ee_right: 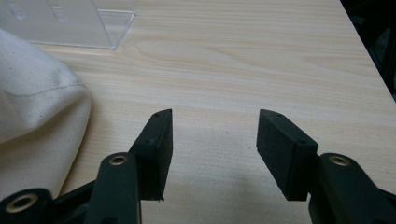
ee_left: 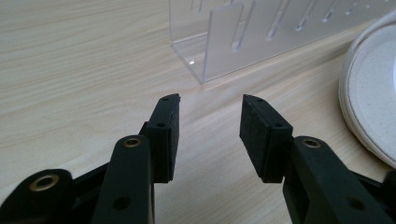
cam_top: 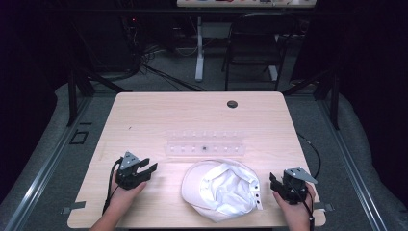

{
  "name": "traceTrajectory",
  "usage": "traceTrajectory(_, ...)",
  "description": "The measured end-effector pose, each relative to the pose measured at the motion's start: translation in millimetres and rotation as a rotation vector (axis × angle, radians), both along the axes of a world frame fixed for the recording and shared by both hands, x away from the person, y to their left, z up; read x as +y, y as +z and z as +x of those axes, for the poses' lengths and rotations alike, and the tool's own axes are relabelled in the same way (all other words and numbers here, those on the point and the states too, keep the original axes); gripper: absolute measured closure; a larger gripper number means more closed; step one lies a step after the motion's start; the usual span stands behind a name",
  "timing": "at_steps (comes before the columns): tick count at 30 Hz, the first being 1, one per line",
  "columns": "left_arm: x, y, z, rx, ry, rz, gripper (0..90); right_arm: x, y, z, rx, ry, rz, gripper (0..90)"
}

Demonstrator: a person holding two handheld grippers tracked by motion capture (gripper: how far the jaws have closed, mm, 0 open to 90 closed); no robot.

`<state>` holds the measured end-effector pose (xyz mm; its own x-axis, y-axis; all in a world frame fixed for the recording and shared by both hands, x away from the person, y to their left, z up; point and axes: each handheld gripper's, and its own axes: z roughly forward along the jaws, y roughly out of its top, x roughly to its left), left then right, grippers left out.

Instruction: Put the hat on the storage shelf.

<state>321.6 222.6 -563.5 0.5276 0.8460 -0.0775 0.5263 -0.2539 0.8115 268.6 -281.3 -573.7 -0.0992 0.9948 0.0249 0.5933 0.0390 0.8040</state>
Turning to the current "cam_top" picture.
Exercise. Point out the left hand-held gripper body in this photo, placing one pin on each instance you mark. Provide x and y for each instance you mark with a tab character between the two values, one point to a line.
130	174

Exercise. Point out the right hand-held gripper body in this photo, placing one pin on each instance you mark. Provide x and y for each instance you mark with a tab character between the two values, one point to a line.
295	189

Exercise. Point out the person's left hand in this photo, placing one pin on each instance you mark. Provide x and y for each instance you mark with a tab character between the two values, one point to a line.
123	196

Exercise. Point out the person's right hand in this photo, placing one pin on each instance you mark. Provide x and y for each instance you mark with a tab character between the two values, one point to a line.
296	213

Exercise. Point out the grey tape strip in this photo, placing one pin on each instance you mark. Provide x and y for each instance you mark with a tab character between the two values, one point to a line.
325	207
73	207

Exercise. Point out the white baseball cap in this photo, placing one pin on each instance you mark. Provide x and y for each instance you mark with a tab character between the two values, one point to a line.
221	189

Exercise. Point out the clear acrylic rack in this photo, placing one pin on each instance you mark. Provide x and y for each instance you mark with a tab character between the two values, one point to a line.
205	149

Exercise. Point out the black table grommet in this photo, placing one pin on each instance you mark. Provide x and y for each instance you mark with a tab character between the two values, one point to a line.
232	104

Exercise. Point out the white desk leg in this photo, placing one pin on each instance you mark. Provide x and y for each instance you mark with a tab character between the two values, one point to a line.
199	64

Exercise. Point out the black chair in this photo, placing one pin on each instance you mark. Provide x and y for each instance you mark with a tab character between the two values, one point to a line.
253	48

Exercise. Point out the light desk top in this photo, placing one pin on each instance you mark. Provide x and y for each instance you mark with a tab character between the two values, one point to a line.
243	4

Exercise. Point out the aluminium floor rail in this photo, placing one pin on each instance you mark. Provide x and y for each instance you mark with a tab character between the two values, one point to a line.
352	166
41	173

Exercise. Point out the black metal frame stand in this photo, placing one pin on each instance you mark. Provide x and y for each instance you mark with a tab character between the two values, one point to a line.
72	96
335	102

